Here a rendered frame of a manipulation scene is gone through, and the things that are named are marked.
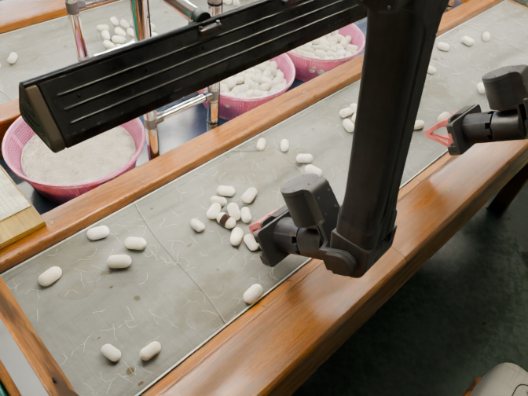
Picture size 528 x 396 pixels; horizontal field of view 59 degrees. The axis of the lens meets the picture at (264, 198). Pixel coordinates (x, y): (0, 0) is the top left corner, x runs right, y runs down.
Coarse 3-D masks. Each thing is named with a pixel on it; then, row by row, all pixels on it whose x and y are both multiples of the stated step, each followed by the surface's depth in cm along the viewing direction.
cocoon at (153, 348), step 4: (148, 344) 67; (152, 344) 67; (156, 344) 67; (144, 348) 67; (148, 348) 67; (152, 348) 67; (156, 348) 67; (160, 348) 68; (140, 352) 67; (144, 352) 66; (148, 352) 66; (152, 352) 67; (156, 352) 67; (140, 356) 66; (144, 356) 66; (148, 356) 66; (152, 356) 67; (144, 360) 67
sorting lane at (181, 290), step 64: (448, 64) 130; (512, 64) 134; (320, 128) 106; (192, 192) 89; (64, 256) 77; (192, 256) 80; (256, 256) 81; (64, 320) 70; (128, 320) 71; (192, 320) 72; (128, 384) 65
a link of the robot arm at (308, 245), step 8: (304, 232) 68; (312, 232) 67; (320, 232) 65; (304, 240) 68; (312, 240) 66; (320, 240) 65; (304, 248) 68; (312, 248) 67; (312, 256) 68; (320, 256) 66
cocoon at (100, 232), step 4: (92, 228) 79; (96, 228) 79; (100, 228) 79; (104, 228) 80; (88, 232) 79; (92, 232) 79; (96, 232) 79; (100, 232) 79; (104, 232) 79; (108, 232) 80; (88, 236) 79; (92, 236) 79; (96, 236) 79; (100, 236) 79; (104, 236) 80
